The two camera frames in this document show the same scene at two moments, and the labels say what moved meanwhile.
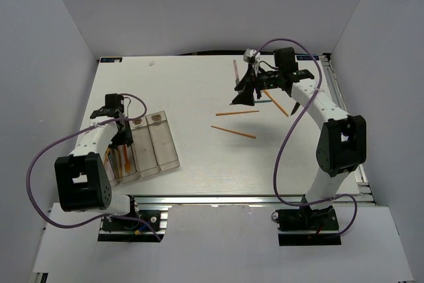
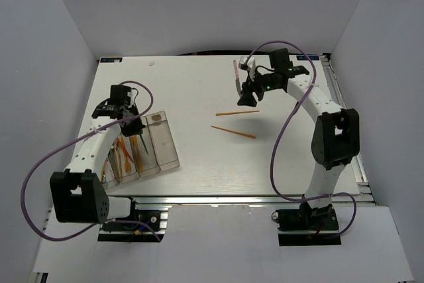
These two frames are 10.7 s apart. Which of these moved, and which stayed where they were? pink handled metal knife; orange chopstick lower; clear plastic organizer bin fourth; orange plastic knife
Moved: orange plastic knife
Stayed: clear plastic organizer bin fourth; pink handled metal knife; orange chopstick lower
